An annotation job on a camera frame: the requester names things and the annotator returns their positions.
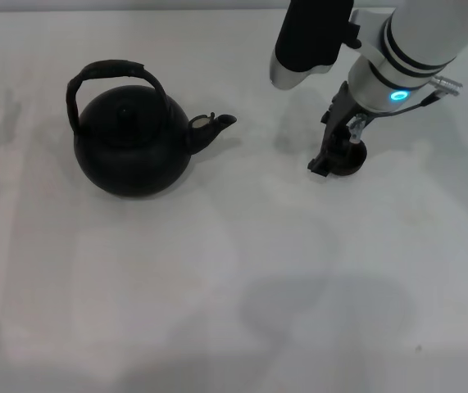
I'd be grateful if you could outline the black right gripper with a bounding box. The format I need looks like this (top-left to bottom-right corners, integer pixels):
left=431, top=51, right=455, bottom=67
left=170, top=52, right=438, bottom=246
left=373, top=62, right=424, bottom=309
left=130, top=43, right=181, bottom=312
left=307, top=80, right=360, bottom=179

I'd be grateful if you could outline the small dark brown teacup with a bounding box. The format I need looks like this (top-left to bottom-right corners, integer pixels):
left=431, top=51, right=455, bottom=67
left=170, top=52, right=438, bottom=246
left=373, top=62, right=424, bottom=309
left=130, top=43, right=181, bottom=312
left=325, top=138, right=369, bottom=178

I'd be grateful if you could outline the black round teapot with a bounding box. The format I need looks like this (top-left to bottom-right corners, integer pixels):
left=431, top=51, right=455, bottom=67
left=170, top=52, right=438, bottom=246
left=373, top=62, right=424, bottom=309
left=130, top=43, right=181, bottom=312
left=66, top=59, right=238, bottom=200

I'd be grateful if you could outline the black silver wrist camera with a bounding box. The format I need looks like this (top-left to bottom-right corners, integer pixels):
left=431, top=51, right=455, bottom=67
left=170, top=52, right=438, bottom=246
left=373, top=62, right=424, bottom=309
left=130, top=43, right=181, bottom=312
left=269, top=0, right=362, bottom=91

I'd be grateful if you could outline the metal plug with black cable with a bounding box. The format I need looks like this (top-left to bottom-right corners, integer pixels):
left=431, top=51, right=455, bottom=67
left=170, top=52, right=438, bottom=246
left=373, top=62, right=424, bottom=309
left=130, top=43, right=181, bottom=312
left=349, top=75, right=464, bottom=142

